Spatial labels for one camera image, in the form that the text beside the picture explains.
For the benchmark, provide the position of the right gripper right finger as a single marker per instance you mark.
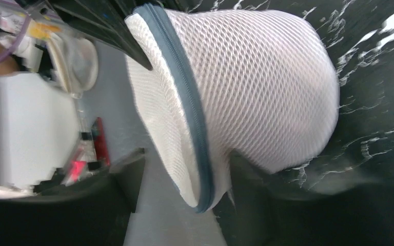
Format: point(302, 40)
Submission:
point(259, 210)

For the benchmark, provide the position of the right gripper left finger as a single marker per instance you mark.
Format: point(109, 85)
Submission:
point(93, 211)

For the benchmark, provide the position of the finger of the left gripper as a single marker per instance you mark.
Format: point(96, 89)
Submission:
point(105, 21)

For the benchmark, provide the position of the white mesh bag blue zipper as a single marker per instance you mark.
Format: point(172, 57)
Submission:
point(257, 82)

